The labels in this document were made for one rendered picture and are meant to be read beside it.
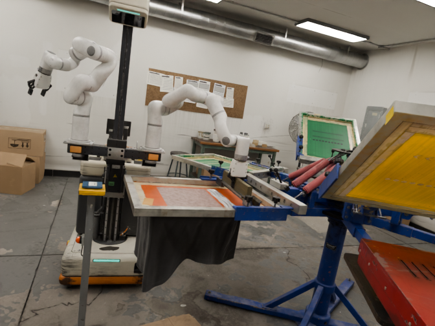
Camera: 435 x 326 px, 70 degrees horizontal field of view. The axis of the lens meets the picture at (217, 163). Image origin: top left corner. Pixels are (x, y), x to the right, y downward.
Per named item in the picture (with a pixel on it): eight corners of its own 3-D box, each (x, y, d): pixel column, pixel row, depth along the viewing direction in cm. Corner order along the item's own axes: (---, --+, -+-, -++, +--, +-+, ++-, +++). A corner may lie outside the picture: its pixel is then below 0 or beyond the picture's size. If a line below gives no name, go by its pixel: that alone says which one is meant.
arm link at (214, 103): (184, 92, 186) (195, 94, 200) (199, 123, 184) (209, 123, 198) (205, 77, 179) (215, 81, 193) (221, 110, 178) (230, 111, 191)
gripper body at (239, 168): (245, 157, 186) (242, 175, 188) (230, 155, 182) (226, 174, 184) (251, 160, 179) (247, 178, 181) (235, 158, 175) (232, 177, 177)
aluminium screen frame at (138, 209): (133, 216, 135) (134, 207, 135) (123, 180, 189) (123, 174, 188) (286, 218, 165) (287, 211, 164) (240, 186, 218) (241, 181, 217)
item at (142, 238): (140, 294, 152) (151, 211, 145) (131, 251, 193) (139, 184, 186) (147, 293, 153) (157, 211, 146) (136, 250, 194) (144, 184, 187)
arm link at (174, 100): (189, 74, 180) (204, 79, 197) (142, 103, 195) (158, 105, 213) (199, 97, 179) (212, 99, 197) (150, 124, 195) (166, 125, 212)
